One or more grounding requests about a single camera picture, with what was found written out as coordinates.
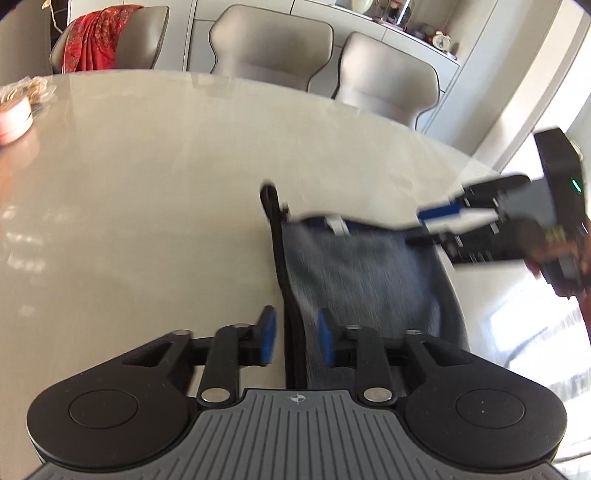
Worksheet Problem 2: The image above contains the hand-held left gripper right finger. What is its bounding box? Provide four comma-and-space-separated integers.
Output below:
318, 308, 468, 406

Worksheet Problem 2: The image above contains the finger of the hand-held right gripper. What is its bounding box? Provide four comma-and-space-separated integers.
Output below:
405, 227, 513, 265
417, 173, 533, 228

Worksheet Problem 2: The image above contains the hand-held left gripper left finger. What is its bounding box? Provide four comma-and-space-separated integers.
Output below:
121, 305, 278, 407

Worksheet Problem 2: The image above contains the grey and blue towel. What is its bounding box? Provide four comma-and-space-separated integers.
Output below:
259, 182, 472, 389

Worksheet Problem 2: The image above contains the person's right hand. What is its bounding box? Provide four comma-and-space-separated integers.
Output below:
508, 218, 579, 280

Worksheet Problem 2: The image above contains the beige dining chair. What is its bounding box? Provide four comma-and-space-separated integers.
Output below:
331, 31, 440, 133
209, 4, 335, 91

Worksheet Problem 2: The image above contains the glass display dome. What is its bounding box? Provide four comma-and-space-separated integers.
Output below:
373, 0, 414, 27

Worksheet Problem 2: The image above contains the beige chair with draped cloth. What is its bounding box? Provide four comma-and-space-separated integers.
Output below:
49, 4, 171, 75

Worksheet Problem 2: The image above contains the clear snack bag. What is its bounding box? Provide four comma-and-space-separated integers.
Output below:
0, 76, 59, 112

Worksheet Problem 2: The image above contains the red patterned cloth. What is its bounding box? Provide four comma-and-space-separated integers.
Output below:
61, 4, 145, 73

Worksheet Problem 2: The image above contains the bare branch decoration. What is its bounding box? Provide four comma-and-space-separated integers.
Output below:
41, 0, 64, 34

